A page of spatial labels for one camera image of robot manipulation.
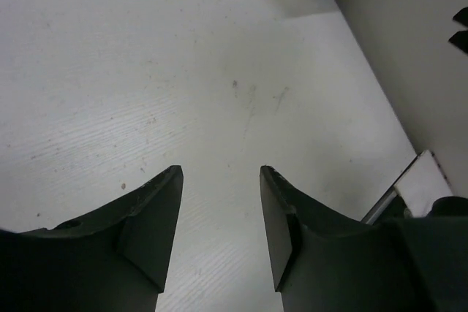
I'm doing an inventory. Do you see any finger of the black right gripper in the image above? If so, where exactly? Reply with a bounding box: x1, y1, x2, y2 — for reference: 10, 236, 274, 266
453, 7, 468, 28
448, 30, 468, 53

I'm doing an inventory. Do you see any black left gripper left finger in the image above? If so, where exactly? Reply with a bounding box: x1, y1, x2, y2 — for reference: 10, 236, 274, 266
1, 165, 183, 311

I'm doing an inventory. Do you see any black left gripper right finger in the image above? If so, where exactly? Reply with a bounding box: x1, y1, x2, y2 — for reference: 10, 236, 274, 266
260, 166, 467, 311

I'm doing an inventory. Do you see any metal table edge rail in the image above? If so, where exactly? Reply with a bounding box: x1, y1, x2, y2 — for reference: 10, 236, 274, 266
361, 153, 422, 225

